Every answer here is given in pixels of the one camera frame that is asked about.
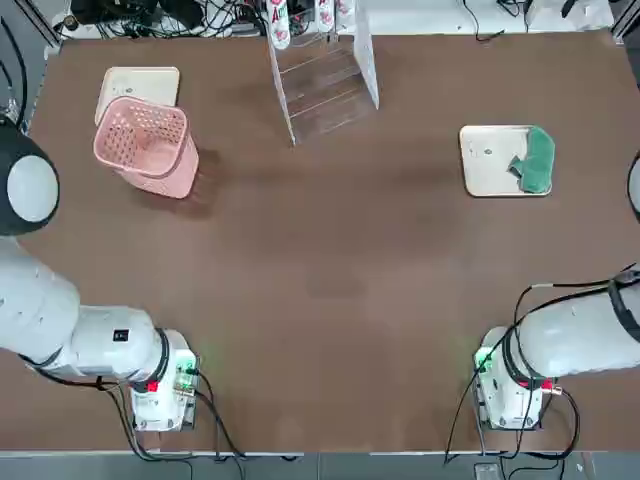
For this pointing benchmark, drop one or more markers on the pink perforated plastic basket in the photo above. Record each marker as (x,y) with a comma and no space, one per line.
(150,172)

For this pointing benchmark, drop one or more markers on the green fleece cloth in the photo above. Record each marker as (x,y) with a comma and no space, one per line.
(537,160)

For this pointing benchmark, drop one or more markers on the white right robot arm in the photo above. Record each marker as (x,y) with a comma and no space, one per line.
(550,340)

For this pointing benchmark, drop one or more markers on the black power adapter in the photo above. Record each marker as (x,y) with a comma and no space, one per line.
(567,6)

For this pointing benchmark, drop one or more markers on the clear plastic bag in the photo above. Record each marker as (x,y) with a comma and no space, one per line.
(590,12)

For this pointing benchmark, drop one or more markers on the beige tray with rabbit print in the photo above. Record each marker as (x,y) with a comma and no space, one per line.
(140,82)
(487,160)

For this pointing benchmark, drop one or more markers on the aluminium frame post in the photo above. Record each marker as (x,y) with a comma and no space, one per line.
(627,22)

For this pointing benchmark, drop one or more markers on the grey socket box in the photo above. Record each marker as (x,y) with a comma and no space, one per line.
(485,471)

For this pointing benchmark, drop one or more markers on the clear acrylic stepped shelf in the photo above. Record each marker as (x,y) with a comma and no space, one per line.
(325,85)

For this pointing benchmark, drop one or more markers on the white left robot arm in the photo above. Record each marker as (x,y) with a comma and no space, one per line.
(100,345)

